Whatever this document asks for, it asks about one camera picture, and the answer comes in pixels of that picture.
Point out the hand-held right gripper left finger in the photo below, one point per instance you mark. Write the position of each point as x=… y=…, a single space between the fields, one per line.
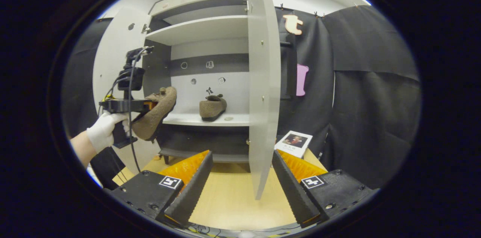
x=197 y=185

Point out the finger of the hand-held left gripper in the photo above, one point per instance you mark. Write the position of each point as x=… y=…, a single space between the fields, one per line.
x=151 y=106

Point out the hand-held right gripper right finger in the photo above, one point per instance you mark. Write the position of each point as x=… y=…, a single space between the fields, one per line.
x=289 y=187

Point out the brown suede shoe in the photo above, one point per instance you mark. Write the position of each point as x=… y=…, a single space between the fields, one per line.
x=212 y=108
x=154 y=118

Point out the light grey cabinet door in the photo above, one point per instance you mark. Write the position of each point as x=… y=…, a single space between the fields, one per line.
x=112 y=42
x=263 y=80

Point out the grey shoe cabinet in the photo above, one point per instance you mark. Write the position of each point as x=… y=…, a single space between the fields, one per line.
x=225 y=88

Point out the white cabinet shelf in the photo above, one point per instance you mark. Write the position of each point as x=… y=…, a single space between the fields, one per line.
x=203 y=29
x=233 y=119

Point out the small stack of books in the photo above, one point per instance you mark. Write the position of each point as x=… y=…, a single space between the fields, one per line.
x=297 y=142

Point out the black backdrop cloth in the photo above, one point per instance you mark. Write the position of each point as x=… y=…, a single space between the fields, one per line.
x=375 y=118

